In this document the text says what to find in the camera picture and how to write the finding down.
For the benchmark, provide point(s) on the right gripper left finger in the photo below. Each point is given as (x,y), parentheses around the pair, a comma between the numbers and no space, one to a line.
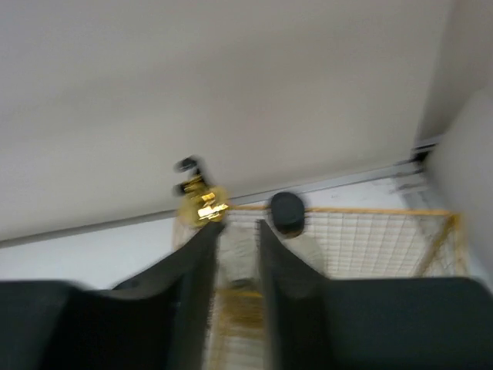
(157,319)

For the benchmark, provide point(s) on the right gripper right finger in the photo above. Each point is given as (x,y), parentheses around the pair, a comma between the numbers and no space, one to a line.
(315,322)

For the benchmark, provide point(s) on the glass cruet gold spout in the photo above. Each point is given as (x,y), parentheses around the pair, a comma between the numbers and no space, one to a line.
(202,200)

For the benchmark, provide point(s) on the gold wire basket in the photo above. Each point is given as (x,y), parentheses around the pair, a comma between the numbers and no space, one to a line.
(355,243)

